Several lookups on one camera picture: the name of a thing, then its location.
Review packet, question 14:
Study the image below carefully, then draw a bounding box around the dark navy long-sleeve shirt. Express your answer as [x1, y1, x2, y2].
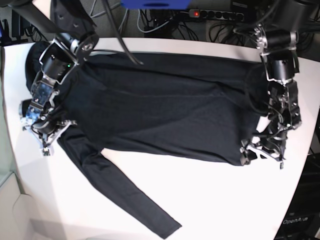
[24, 41, 276, 240]

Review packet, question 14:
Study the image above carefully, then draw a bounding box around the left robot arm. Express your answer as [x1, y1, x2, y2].
[233, 0, 320, 168]

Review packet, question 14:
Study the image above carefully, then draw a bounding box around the black adapter box with cables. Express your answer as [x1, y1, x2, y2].
[143, 25, 173, 39]

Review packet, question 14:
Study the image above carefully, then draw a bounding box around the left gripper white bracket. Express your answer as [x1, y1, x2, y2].
[239, 134, 287, 170]

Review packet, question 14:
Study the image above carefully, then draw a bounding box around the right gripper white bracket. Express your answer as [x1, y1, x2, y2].
[21, 119, 77, 157]

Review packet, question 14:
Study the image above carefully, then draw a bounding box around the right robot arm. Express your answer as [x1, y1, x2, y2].
[7, 0, 100, 157]

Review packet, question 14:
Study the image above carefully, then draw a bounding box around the blue box at top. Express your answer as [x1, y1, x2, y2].
[121, 0, 191, 10]

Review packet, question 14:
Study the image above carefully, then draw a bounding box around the black OpenArm case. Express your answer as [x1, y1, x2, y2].
[275, 153, 320, 240]

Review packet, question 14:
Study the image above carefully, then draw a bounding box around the grey cable on floor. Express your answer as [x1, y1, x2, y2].
[116, 9, 131, 36]

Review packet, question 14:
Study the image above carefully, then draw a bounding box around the black power strip red switch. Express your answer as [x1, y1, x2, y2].
[187, 9, 245, 22]

